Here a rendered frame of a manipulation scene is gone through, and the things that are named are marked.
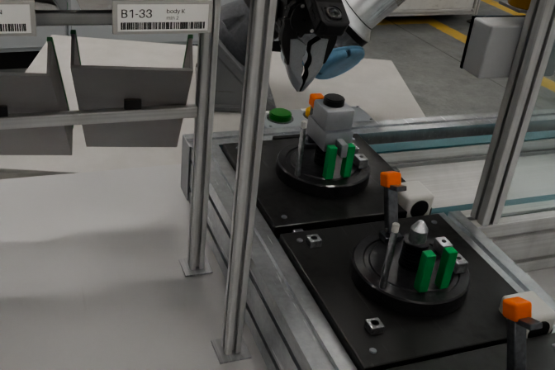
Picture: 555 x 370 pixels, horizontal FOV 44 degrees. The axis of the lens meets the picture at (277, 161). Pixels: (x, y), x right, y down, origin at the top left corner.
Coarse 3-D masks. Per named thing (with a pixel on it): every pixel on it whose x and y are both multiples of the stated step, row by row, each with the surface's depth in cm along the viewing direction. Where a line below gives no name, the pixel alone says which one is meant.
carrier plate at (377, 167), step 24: (264, 144) 109; (288, 144) 110; (360, 144) 113; (264, 168) 102; (384, 168) 106; (264, 192) 96; (288, 192) 97; (360, 192) 99; (264, 216) 92; (288, 216) 91; (312, 216) 92; (336, 216) 92; (360, 216) 93
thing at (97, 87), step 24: (72, 48) 73; (72, 72) 74; (96, 72) 74; (120, 72) 74; (144, 72) 75; (168, 72) 75; (192, 72) 76; (96, 96) 81; (120, 96) 81; (144, 96) 81; (168, 96) 82; (168, 120) 90; (96, 144) 98; (120, 144) 99; (144, 144) 99; (168, 144) 100
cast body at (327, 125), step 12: (324, 96) 97; (336, 96) 97; (324, 108) 95; (336, 108) 96; (348, 108) 96; (312, 120) 99; (324, 120) 95; (336, 120) 96; (348, 120) 96; (312, 132) 99; (324, 132) 96; (336, 132) 96; (348, 132) 97; (324, 144) 96; (336, 144) 96
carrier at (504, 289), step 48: (288, 240) 86; (336, 240) 87; (384, 240) 84; (432, 240) 86; (336, 288) 79; (384, 288) 76; (432, 288) 77; (480, 288) 82; (384, 336) 73; (432, 336) 73; (480, 336) 74; (528, 336) 76
